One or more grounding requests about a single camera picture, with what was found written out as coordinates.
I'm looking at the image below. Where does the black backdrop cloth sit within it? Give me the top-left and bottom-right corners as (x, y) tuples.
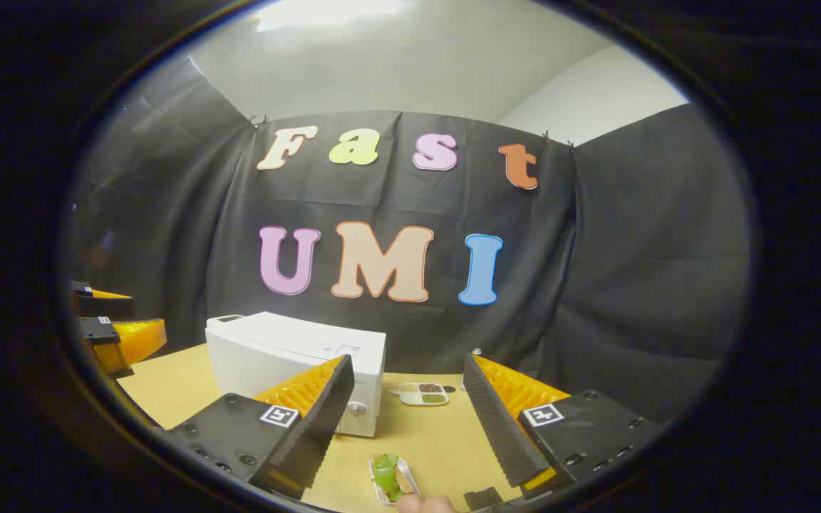
(61, 57), (752, 428)

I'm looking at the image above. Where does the white microwave oven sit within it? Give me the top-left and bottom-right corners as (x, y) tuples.
(205, 311), (387, 438)

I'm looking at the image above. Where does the white compartment sauce dish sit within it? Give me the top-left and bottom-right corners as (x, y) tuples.
(399, 383), (450, 407)

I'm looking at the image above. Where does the white foam tray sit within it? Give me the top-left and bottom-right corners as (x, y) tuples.
(368, 456), (423, 507)

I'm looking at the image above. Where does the sandwich with green lettuce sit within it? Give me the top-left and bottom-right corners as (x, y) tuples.
(373, 454), (415, 502)

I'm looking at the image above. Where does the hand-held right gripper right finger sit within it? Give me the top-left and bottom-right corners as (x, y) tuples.
(462, 353), (662, 499)

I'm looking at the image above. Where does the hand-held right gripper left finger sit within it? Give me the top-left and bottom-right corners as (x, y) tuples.
(167, 354), (356, 500)

